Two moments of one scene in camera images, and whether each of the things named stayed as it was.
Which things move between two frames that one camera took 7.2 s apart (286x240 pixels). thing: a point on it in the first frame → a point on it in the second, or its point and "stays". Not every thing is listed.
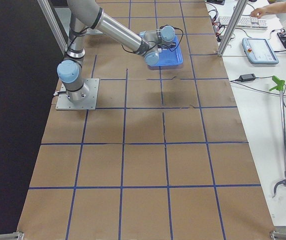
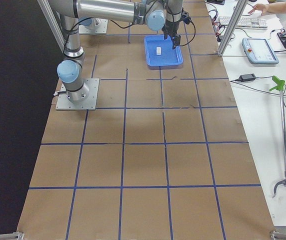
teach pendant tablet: x=259 y=51 stays
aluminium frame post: x=232 y=27 stays
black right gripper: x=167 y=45 → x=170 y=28
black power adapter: x=247 y=77 stays
